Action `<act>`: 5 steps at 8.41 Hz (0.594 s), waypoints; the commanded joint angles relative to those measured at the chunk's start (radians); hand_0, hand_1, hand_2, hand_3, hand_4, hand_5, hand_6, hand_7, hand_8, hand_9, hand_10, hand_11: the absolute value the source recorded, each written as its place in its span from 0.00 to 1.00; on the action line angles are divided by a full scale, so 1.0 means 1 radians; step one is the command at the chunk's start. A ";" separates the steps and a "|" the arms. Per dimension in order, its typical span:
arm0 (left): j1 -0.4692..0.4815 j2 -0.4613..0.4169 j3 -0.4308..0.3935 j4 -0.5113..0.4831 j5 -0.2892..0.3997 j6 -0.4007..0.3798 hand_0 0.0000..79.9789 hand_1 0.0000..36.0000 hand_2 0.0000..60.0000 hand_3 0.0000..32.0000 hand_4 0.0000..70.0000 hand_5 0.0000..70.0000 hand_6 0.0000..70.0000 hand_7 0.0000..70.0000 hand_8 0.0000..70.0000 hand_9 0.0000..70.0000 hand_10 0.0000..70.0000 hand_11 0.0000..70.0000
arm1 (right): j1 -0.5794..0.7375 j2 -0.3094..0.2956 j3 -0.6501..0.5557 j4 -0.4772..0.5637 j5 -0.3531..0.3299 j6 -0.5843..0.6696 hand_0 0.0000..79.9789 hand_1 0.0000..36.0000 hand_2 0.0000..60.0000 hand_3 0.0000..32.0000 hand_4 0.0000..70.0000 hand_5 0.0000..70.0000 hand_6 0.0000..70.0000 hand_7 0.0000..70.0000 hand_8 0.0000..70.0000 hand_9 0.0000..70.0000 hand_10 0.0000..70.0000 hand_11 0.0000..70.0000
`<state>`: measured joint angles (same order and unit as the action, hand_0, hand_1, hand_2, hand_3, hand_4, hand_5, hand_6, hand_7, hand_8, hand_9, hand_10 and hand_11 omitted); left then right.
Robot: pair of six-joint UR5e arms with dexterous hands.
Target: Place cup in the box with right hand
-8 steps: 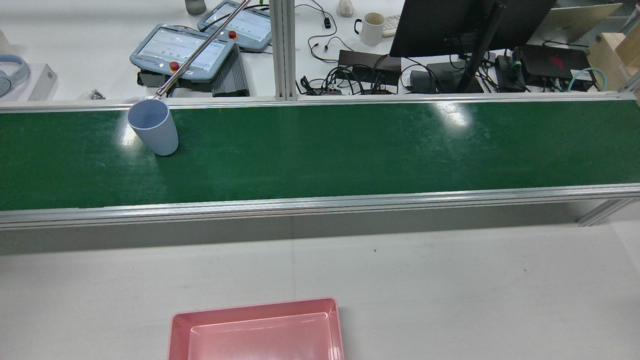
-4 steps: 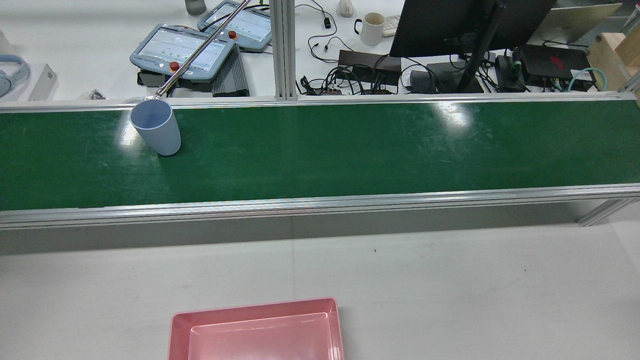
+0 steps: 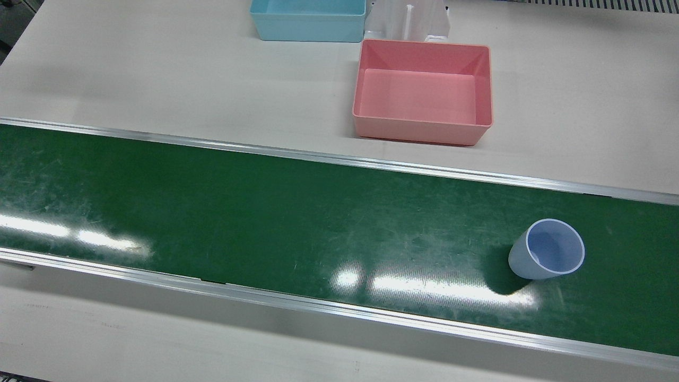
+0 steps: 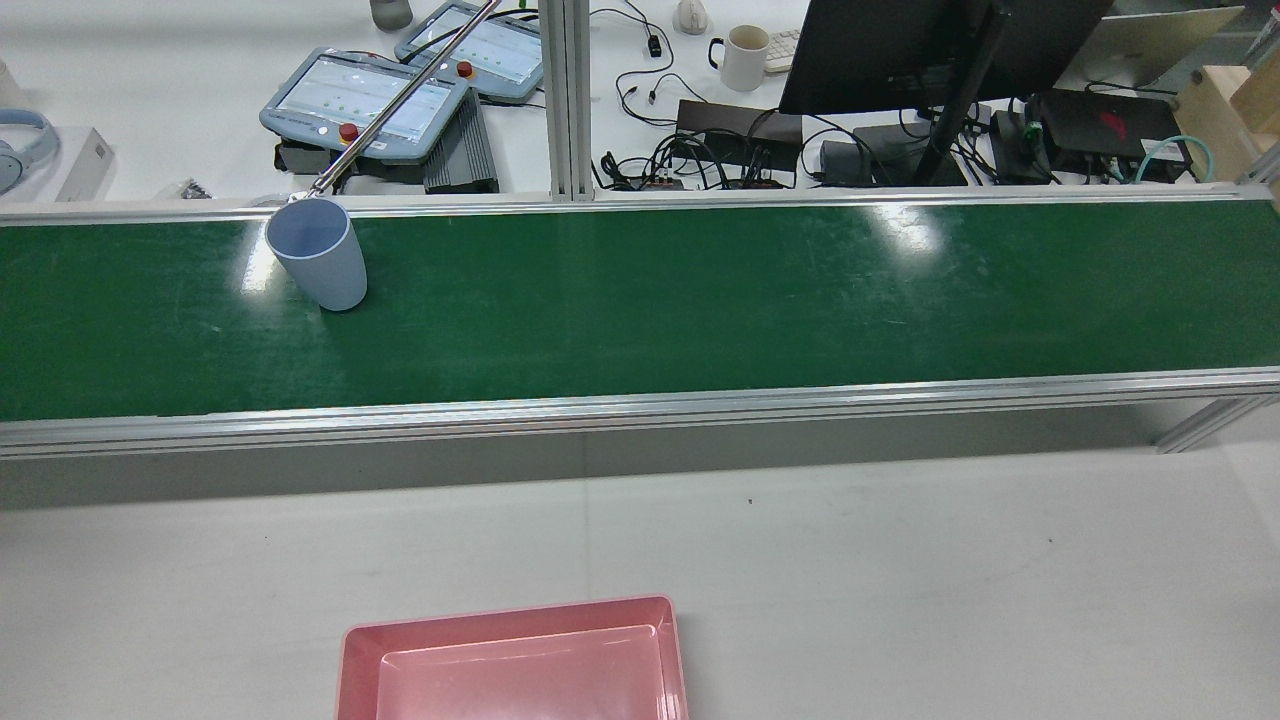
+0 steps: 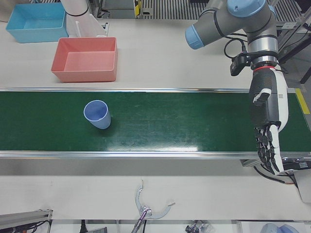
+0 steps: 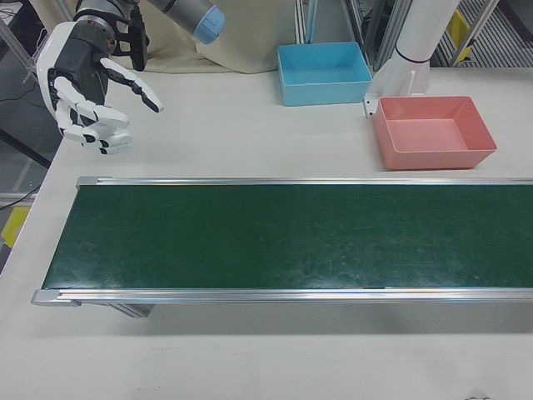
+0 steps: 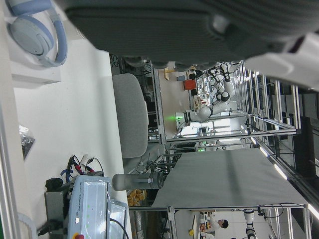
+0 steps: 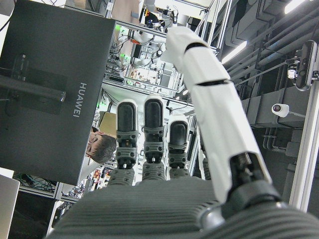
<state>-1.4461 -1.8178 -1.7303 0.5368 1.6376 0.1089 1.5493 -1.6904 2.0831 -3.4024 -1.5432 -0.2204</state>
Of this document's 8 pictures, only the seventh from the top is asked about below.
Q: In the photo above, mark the light blue headphones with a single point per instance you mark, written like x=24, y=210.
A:
x=32, y=39

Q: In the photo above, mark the grey control box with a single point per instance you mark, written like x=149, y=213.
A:
x=54, y=206

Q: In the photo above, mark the robot teach pendant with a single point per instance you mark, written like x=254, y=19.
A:
x=94, y=209

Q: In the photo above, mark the person in white coat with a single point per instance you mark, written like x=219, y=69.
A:
x=219, y=224

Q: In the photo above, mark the grey fabric screen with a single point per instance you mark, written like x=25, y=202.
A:
x=224, y=179

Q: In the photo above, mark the orange box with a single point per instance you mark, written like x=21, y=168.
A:
x=190, y=84

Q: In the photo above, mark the bag of black parts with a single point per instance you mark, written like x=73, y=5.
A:
x=27, y=144

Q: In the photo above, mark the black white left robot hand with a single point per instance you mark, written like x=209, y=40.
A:
x=162, y=27

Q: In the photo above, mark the white humanoid robot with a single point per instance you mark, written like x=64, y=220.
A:
x=219, y=104

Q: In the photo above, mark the grey office chair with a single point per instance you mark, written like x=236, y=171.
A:
x=132, y=117

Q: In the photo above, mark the grey cylindrical robot link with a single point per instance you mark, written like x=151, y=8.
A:
x=134, y=181

